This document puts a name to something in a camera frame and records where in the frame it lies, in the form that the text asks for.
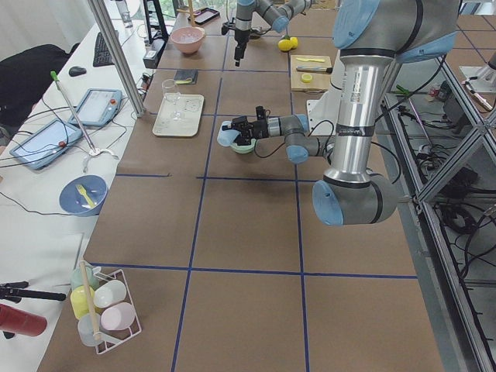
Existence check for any yellow cup in rack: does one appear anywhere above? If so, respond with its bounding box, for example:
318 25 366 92
70 285 89 320

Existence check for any yellow plastic knife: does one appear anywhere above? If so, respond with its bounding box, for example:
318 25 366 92
295 57 326 63

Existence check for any green bowl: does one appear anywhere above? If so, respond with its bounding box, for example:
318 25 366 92
230 139 257 154

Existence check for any cream bear tray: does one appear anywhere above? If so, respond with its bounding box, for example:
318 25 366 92
152 94 205 137

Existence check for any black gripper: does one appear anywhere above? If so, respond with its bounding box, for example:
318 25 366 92
234 29 248 67
222 115 270 146

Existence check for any wooden cutting board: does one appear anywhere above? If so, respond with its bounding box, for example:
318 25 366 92
290 55 332 91

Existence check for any seated person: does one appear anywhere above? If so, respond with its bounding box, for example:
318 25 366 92
1 44 74 135

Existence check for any white cup in rack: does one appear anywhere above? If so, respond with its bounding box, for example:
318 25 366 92
93 280 127 308

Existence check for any red bottle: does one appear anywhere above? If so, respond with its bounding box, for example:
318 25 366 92
1 304 47 336

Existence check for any clear glass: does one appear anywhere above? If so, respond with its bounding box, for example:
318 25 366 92
161 79 182 120

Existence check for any far teach pendant tablet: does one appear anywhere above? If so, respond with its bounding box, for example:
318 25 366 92
75 88 123 127

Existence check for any clear cup in rack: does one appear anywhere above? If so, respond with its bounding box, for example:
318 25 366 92
77 313 102 346

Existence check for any aluminium frame post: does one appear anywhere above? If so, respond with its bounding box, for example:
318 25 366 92
88 0 145 118

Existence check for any white wire cup rack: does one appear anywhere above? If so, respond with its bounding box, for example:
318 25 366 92
70 261 142 355

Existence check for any near teach pendant tablet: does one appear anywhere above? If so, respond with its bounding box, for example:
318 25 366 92
9 119 82 171

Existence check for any teach pendant tablet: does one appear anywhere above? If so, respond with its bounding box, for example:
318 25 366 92
9 119 82 171
75 88 123 127

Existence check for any black tripod handle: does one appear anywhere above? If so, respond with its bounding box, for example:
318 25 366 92
1 281 67 303

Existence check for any grey folded cloth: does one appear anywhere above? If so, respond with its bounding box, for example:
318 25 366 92
174 69 198 85

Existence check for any metal reacher stick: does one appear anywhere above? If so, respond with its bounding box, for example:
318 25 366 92
50 71 119 174

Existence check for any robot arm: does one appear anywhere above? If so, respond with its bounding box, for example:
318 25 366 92
234 0 312 67
218 1 460 226

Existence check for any blue bowl with fork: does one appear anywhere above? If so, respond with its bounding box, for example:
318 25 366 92
59 174 108 217

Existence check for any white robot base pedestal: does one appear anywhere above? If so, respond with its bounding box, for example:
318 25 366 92
305 53 342 121

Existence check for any black keyboard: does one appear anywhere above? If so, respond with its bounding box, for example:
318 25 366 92
92 32 114 67

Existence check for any yellow plastic fork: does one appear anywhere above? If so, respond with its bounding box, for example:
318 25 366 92
76 184 96 208

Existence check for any black computer mouse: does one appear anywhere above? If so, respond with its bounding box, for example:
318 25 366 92
68 66 87 77

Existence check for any green cup in rack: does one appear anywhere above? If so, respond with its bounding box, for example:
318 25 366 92
71 265 99 291

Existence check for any half lemon slice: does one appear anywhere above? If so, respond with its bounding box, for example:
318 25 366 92
301 73 313 83

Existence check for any light blue plastic cup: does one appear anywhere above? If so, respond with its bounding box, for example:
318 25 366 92
217 121 240 147

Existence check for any pink cup in rack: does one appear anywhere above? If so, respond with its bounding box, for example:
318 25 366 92
101 302 136 331

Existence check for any pink bowl with ice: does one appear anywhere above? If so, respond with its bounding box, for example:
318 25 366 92
170 26 205 54

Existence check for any yellow lemon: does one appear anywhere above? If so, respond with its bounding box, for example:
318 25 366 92
290 36 298 49
277 39 293 52

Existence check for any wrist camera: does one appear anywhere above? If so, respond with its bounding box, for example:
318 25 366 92
256 105 268 121
221 17 237 36

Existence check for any steel muddler black tip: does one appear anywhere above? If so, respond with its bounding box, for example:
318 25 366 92
296 66 333 74

